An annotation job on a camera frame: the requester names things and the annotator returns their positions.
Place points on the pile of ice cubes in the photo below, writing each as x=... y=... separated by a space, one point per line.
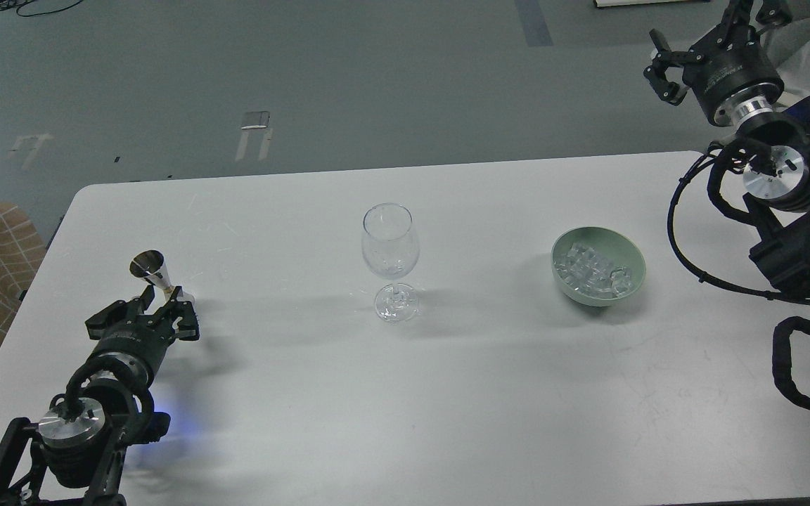
x=587 y=273

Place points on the metal floor plate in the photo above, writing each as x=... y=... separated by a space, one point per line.
x=255 y=120

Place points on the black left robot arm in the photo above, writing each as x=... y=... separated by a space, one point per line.
x=107 y=406

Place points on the clear wine glass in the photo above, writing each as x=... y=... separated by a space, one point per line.
x=390 y=249

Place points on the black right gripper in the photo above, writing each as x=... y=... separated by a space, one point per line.
x=735 y=74

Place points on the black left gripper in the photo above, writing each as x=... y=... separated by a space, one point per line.
x=140 y=340

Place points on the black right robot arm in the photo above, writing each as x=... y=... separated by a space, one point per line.
x=760 y=176

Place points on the green ceramic bowl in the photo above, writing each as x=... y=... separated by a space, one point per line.
x=611 y=244

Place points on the steel double jigger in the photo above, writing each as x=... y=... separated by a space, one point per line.
x=151 y=266

